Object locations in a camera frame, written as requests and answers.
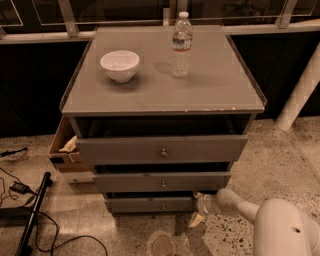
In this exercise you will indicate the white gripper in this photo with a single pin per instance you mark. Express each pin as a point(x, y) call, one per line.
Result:
point(202, 204)

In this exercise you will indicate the grey bottom drawer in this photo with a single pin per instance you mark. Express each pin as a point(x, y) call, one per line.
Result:
point(151, 205)

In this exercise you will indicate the grey drawer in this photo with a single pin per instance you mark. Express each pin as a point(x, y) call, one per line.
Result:
point(151, 205)
point(161, 150)
point(161, 182)

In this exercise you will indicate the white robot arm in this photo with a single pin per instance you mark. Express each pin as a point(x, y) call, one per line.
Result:
point(280, 227)

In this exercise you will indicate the grey middle drawer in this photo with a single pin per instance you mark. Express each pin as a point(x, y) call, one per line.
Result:
point(161, 182)

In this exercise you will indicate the grey top drawer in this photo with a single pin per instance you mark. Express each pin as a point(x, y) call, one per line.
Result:
point(161, 150)

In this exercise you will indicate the grey drawer cabinet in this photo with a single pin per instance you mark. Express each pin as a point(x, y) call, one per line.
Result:
point(217, 97)

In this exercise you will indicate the open cardboard box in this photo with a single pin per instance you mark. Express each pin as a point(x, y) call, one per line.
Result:
point(65, 157)

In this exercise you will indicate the round floor drain cover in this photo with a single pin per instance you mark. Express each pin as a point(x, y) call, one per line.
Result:
point(161, 244)

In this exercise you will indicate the white ceramic bowl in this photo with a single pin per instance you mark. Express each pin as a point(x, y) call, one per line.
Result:
point(120, 65)

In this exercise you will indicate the white diagonal pipe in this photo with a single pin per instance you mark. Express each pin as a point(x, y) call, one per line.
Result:
point(302, 91)

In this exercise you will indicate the clear plastic water bottle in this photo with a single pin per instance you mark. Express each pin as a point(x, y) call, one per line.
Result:
point(181, 45)

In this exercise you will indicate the black pole on floor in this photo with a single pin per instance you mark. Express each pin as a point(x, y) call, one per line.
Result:
point(23, 249)

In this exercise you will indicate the black power adapter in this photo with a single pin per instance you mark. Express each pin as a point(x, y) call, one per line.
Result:
point(20, 188)

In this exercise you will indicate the metal window railing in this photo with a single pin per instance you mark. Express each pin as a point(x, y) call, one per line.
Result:
point(75, 19)

